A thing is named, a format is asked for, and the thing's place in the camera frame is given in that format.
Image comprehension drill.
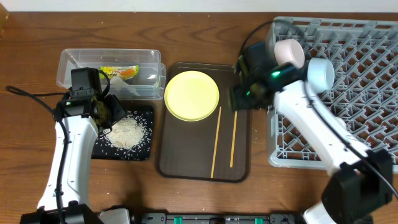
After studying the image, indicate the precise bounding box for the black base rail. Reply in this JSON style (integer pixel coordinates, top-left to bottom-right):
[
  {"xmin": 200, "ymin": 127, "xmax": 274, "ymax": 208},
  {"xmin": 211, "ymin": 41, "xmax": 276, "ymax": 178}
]
[{"xmin": 96, "ymin": 205, "xmax": 305, "ymax": 224}]

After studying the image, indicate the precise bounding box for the white tissue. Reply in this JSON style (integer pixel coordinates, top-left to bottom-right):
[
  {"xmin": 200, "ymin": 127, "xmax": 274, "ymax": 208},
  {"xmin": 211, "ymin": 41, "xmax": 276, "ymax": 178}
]
[{"xmin": 110, "ymin": 77, "xmax": 140, "ymax": 96}]

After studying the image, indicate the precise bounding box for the pile of rice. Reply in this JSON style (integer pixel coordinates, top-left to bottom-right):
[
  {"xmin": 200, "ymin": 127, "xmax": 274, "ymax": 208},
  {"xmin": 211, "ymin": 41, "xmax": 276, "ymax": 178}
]
[{"xmin": 96, "ymin": 113, "xmax": 154, "ymax": 156}]

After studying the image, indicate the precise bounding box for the pink white bowl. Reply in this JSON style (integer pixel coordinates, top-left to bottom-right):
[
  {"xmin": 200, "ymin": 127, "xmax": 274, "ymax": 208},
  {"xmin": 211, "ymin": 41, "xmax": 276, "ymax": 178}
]
[{"xmin": 274, "ymin": 39, "xmax": 305, "ymax": 68}]

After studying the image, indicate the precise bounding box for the white green cup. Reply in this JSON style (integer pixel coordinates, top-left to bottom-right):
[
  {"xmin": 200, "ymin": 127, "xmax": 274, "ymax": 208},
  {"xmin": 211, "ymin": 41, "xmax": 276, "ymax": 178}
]
[{"xmin": 335, "ymin": 116, "xmax": 347, "ymax": 130}]

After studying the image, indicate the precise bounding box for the clear plastic waste bin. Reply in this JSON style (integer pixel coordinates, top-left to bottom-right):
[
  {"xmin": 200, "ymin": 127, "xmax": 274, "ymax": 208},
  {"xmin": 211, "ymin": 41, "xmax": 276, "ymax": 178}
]
[{"xmin": 56, "ymin": 49, "xmax": 166, "ymax": 100}]

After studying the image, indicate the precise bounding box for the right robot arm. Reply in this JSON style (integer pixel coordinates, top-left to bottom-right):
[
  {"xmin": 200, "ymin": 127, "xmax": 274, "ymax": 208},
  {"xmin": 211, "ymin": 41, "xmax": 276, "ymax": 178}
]
[{"xmin": 229, "ymin": 61, "xmax": 397, "ymax": 223}]

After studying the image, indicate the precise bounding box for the wooden chopstick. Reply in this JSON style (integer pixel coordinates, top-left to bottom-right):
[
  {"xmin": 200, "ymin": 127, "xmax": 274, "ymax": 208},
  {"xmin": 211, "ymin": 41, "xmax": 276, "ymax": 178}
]
[
  {"xmin": 210, "ymin": 106, "xmax": 222, "ymax": 178},
  {"xmin": 229, "ymin": 111, "xmax": 238, "ymax": 168}
]

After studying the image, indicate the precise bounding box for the yellow round plate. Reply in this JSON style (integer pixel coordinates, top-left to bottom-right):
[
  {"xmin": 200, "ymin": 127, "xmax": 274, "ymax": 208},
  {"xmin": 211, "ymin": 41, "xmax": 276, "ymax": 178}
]
[{"xmin": 164, "ymin": 70, "xmax": 220, "ymax": 121}]

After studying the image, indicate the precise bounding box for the black plastic tray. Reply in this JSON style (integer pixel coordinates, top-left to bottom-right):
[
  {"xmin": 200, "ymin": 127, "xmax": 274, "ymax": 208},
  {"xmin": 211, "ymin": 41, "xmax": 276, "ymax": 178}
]
[{"xmin": 90, "ymin": 101, "xmax": 156, "ymax": 161}]

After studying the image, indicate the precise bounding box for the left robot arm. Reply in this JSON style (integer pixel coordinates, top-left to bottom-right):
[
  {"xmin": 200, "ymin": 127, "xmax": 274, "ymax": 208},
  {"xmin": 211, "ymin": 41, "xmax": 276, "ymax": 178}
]
[{"xmin": 21, "ymin": 95, "xmax": 127, "ymax": 223}]

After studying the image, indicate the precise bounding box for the light blue bowl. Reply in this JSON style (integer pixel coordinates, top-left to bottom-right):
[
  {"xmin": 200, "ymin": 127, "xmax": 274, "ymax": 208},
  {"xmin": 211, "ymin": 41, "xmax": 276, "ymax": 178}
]
[{"xmin": 307, "ymin": 58, "xmax": 335, "ymax": 94}]

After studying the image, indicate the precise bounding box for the grey plastic dishwasher rack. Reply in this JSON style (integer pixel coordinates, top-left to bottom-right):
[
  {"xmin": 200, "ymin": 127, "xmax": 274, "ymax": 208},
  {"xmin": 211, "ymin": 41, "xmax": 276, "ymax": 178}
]
[{"xmin": 266, "ymin": 17, "xmax": 397, "ymax": 161}]

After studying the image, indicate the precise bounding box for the green orange snack wrapper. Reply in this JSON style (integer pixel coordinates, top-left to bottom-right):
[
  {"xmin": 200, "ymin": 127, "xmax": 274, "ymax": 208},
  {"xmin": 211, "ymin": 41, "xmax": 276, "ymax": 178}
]
[{"xmin": 99, "ymin": 65, "xmax": 139, "ymax": 80}]

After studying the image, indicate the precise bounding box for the dark brown serving tray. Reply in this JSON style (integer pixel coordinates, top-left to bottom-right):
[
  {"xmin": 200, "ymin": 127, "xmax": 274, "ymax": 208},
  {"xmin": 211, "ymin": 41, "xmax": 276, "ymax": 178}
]
[{"xmin": 156, "ymin": 62, "xmax": 251, "ymax": 183}]

